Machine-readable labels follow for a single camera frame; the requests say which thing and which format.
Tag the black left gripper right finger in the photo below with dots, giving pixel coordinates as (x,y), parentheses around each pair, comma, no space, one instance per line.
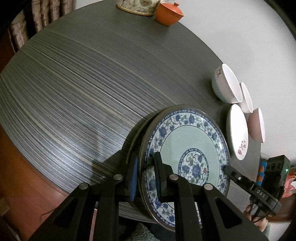
(161,171)

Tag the white plate pink flowers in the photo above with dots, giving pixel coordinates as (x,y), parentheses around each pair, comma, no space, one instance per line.
(237,132)

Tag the blue floral porcelain plate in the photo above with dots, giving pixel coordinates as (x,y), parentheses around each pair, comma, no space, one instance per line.
(193,145)

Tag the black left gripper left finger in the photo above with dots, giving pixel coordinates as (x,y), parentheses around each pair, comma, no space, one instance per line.
(131,177)

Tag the pink bowl white inside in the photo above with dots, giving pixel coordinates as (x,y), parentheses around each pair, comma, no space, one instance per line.
(256,126)

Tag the small white ribbed bowl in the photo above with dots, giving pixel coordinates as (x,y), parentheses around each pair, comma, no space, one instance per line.
(246,105)

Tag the patterned beige curtain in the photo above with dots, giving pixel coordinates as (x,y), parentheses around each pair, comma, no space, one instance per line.
(33,16)

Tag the floral ceramic teapot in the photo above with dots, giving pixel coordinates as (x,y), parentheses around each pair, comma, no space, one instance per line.
(138,7)

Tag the person's hand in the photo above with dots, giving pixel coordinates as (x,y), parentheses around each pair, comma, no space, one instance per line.
(260,222)

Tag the grey fluffy cloth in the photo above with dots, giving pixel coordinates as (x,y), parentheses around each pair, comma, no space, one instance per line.
(143,234)

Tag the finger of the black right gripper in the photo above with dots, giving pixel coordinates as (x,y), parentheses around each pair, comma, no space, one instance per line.
(242,181)

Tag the large white bowl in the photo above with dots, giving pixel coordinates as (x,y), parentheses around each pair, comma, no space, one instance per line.
(226,86)

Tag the orange lidded tea cup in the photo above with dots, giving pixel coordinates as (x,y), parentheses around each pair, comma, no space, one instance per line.
(168,14)

